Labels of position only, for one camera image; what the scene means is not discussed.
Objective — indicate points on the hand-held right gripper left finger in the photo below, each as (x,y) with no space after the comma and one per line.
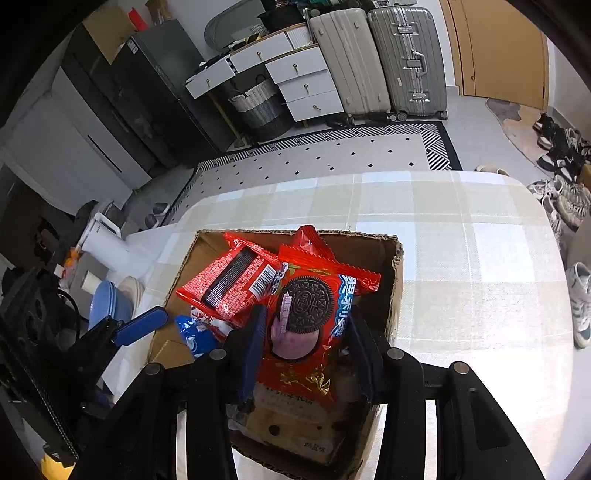
(251,355)

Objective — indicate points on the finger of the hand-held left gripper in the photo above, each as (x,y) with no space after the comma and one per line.
(138,327)

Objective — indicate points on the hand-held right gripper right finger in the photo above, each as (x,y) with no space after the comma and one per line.
(367,364)

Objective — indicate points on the blue cookie packet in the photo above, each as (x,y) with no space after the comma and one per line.
(198,339)

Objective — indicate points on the red brick-pattern cookie packet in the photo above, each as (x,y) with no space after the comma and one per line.
(231,281)

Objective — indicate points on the beige cake packet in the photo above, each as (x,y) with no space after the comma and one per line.
(295,424)

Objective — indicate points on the brown cardboard box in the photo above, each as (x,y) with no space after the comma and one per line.
(203,254)

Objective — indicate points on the beige plate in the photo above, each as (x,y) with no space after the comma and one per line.
(134,288)

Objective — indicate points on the white cup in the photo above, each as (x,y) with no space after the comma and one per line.
(89,282)

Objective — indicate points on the white kettle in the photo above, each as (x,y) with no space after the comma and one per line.
(106,240)

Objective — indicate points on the grey slippers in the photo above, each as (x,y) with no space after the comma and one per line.
(157,214)

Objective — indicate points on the white wardrobe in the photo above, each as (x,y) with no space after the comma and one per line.
(60,147)

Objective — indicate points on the black white patterned rug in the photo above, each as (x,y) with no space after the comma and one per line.
(323,157)

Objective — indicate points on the white green sneaker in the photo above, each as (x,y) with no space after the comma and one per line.
(579,304)

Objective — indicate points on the tall black cabinet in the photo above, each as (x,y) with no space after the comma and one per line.
(106,92)

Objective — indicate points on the dark grey fridge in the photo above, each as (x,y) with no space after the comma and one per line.
(171,87)

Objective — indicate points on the woven laundry basket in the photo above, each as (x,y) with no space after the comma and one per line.
(258,110)

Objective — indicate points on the pile of shoes on floor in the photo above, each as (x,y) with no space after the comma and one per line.
(563,175)

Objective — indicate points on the white drawer cabinet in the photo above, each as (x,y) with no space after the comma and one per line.
(304,83)

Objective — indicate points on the flat cardboard sheet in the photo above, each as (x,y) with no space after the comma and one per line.
(108,32)

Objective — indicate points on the white desk with drawers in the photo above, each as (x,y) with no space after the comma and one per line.
(258,53)

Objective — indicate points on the beige suitcase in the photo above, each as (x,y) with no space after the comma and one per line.
(351,60)

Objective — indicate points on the silver suitcase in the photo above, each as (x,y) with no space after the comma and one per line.
(406,60)

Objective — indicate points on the red box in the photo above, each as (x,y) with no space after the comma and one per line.
(137,19)

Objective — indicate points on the grey oval board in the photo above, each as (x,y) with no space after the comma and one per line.
(231,23)

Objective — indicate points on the brown paper bag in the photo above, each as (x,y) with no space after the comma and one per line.
(159,9)

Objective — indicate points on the black bag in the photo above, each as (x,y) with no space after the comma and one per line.
(281,14)

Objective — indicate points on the wooden door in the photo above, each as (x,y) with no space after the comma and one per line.
(503,46)

